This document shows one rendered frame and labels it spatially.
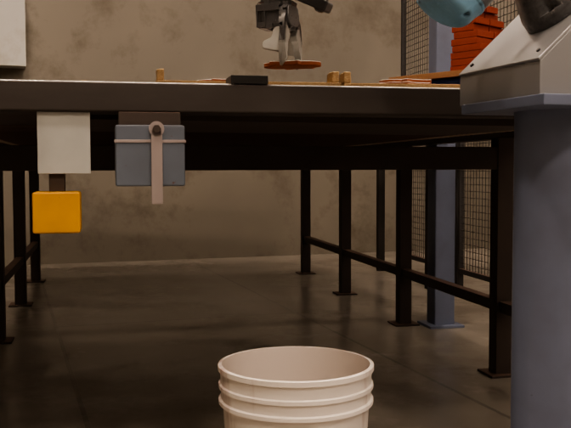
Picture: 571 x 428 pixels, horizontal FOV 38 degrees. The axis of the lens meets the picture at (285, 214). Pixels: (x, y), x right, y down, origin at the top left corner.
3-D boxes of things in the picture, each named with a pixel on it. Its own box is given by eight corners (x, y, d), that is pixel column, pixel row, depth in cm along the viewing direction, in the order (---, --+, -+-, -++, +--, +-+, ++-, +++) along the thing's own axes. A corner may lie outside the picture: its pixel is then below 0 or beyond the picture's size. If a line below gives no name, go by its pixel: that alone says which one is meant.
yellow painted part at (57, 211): (81, 233, 161) (78, 110, 160) (32, 233, 159) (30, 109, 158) (81, 230, 169) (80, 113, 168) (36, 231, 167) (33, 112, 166)
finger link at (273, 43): (262, 67, 191) (267, 32, 194) (286, 64, 188) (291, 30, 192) (257, 60, 188) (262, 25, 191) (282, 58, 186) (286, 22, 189)
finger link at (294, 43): (282, 66, 203) (275, 30, 199) (305, 64, 201) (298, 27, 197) (279, 71, 200) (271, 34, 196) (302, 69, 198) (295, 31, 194)
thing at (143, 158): (187, 204, 164) (186, 111, 163) (115, 205, 161) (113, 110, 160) (182, 201, 175) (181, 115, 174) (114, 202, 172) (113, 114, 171)
